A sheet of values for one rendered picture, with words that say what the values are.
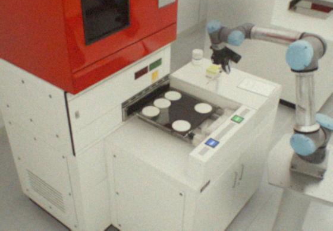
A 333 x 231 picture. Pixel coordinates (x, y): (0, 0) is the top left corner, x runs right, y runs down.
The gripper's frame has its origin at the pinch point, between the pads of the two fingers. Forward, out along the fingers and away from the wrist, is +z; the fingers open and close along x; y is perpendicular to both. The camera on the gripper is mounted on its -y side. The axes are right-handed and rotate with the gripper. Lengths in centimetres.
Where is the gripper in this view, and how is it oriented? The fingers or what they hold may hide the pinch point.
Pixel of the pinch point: (229, 72)
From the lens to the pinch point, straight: 222.9
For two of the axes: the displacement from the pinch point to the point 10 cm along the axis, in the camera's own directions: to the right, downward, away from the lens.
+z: 3.0, 6.3, 7.2
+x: -5.0, 7.4, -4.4
